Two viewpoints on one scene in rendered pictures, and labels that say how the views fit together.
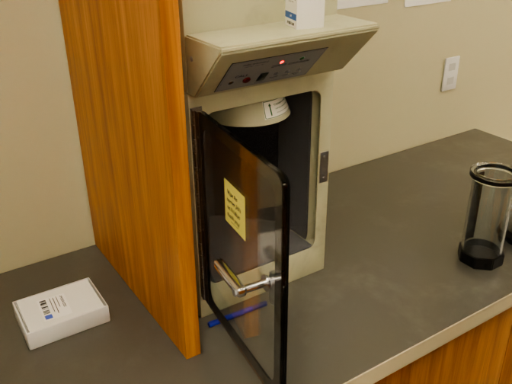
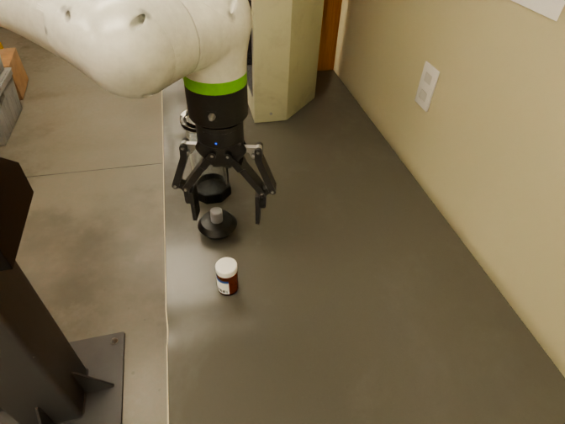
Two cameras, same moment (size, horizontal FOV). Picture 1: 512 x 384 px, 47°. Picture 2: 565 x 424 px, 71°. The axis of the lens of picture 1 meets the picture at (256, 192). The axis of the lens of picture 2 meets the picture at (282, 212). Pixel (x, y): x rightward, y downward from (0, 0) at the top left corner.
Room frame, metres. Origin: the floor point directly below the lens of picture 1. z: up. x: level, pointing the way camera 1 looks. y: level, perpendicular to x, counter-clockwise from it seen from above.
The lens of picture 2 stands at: (1.61, -1.23, 1.63)
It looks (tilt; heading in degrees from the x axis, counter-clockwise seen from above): 43 degrees down; 108
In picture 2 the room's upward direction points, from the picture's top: 3 degrees clockwise
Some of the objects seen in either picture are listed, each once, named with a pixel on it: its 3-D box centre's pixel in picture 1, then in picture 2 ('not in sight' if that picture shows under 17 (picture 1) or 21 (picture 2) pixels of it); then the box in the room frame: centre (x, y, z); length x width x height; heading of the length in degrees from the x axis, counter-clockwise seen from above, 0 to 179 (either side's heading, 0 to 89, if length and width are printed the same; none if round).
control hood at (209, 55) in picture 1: (285, 58); not in sight; (1.00, -0.05, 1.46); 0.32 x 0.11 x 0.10; 123
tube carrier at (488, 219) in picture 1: (488, 214); (208, 155); (1.17, -0.52, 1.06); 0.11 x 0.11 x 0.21
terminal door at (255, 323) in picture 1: (238, 252); not in sight; (0.81, 0.03, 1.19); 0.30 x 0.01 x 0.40; 26
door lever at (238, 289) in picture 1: (240, 275); not in sight; (0.74, 0.02, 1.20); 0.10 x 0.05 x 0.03; 26
